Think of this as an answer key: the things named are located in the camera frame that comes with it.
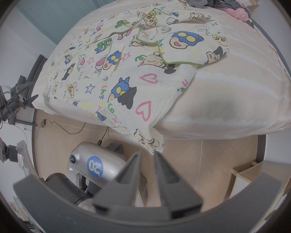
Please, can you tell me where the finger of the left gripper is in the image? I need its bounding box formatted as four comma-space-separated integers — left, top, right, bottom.
23, 94, 39, 107

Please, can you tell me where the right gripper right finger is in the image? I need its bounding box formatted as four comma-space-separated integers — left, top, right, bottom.
153, 151, 204, 218

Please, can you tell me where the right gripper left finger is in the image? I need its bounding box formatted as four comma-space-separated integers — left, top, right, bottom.
92, 151, 143, 216

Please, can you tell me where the white printed pyjama top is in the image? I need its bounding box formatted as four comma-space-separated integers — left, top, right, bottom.
42, 0, 230, 156

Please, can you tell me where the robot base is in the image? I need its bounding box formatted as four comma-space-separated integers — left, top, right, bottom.
66, 141, 129, 191

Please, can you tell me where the pile of clothes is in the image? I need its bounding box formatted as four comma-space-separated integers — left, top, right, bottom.
205, 0, 255, 29

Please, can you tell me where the black ribbed panel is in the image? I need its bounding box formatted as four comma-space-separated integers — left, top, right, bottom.
27, 54, 46, 83

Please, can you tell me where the pale wooden cabinet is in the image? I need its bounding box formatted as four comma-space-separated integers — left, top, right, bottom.
229, 160, 291, 201

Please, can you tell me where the blue-green curtain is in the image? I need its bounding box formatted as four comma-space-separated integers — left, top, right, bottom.
15, 0, 171, 47

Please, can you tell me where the bed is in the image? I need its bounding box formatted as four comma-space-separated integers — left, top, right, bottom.
35, 0, 291, 140

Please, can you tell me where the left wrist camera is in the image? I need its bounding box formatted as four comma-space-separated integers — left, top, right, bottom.
16, 75, 34, 87

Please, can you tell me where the black cable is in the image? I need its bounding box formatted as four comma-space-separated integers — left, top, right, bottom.
46, 120, 110, 144

